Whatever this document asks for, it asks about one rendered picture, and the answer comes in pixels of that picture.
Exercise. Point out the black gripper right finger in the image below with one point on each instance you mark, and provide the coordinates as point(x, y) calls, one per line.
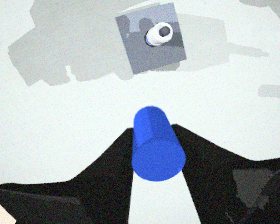
point(225, 187)

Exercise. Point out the grey square block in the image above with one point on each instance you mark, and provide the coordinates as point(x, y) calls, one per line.
point(135, 26)

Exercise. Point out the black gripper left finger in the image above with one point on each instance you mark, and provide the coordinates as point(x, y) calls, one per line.
point(100, 194)

